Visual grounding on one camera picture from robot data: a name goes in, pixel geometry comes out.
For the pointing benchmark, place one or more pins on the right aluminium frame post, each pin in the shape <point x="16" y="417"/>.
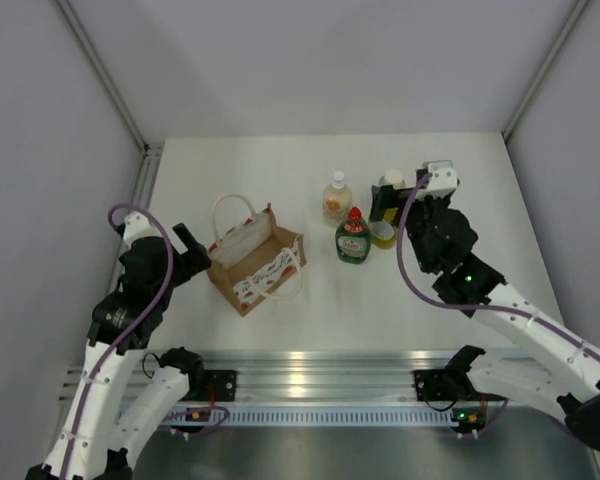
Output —
<point x="558" y="43"/>

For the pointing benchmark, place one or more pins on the slotted cable duct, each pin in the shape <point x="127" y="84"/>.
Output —
<point x="317" y="416"/>

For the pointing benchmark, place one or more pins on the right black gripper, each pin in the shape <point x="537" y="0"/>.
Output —
<point x="386" y="198"/>

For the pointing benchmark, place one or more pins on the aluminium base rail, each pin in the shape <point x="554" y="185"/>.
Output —
<point x="298" y="378"/>

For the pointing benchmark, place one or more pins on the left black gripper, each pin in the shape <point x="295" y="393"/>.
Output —
<point x="192" y="262"/>

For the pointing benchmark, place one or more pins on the jute watermelon canvas bag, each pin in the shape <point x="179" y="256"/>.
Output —
<point x="256" y="259"/>

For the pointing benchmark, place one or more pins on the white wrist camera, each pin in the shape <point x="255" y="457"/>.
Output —
<point x="137" y="226"/>
<point x="442" y="179"/>

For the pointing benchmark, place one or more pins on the black mount plate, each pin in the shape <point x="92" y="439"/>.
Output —
<point x="219" y="386"/>
<point x="431" y="386"/>

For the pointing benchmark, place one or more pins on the dark green red-cap bottle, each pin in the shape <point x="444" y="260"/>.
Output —
<point x="353" y="238"/>

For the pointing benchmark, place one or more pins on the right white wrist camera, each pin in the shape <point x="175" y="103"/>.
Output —
<point x="442" y="179"/>

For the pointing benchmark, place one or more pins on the left black mount plate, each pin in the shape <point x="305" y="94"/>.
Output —
<point x="219" y="386"/>

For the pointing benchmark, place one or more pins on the pump soap bottle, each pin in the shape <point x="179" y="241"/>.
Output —
<point x="337" y="200"/>

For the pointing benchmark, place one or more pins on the white-lid frosted jar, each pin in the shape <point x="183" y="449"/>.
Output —
<point x="393" y="178"/>

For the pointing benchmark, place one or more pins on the yellow-green red-cap bottle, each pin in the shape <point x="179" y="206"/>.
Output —
<point x="383" y="231"/>

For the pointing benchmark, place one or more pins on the aluminium frame post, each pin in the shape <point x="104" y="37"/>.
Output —
<point x="150" y="153"/>
<point x="558" y="43"/>

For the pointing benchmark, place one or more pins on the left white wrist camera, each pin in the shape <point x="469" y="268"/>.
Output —
<point x="137" y="226"/>

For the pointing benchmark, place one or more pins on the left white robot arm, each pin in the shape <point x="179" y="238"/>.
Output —
<point x="100" y="439"/>

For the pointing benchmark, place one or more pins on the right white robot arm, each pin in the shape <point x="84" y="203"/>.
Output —
<point x="564" y="381"/>

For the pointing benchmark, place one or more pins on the left aluminium frame post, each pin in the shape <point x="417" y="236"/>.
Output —
<point x="150" y="153"/>

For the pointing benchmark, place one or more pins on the right black mount plate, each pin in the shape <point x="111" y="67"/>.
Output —
<point x="431" y="386"/>

